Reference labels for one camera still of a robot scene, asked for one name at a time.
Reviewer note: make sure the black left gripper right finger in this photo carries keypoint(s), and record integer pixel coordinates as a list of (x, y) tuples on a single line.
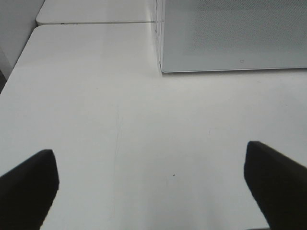
[(279, 186)]

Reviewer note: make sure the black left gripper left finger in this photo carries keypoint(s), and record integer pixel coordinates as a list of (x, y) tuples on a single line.
[(27, 192)]

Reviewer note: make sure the white microwave door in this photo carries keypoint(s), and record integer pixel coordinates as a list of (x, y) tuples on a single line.
[(216, 35)]

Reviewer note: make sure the white microwave oven body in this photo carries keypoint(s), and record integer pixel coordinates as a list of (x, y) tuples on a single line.
[(158, 18)]

